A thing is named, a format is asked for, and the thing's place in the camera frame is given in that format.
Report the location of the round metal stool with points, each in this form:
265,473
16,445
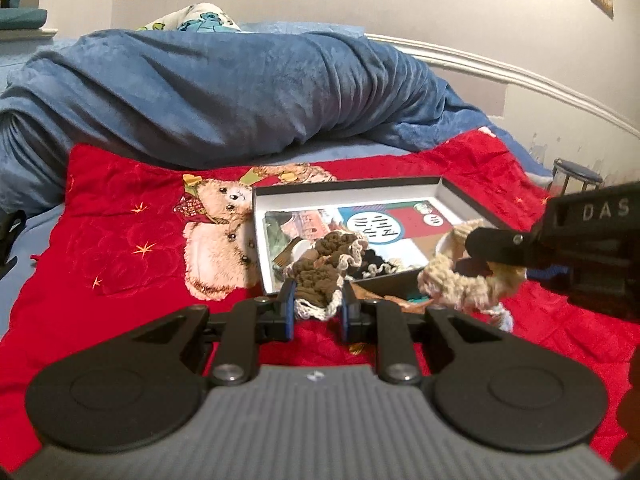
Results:
575,167

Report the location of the printed paper sheet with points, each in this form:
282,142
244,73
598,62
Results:
400,227

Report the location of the red bear-printed blanket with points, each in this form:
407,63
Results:
125,240

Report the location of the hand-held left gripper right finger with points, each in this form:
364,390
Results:
345,312

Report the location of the cartoon-printed pillow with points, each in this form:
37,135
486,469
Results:
205,17

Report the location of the black box with white interior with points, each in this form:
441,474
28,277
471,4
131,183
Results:
350,195

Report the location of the beige knitted scrunchie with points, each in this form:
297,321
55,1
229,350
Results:
462,287

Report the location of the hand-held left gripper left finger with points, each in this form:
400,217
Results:
289,310

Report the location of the white shelf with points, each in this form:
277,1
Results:
30,33

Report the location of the brown lace-trimmed scrunchie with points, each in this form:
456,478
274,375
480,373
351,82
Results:
315,272

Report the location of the blue plush blanket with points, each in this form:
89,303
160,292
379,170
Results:
200,90

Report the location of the black scrunchie with white trim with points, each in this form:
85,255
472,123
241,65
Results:
372,260

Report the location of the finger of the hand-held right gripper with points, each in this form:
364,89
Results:
495,247

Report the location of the teal cushion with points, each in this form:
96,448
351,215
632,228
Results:
20,19

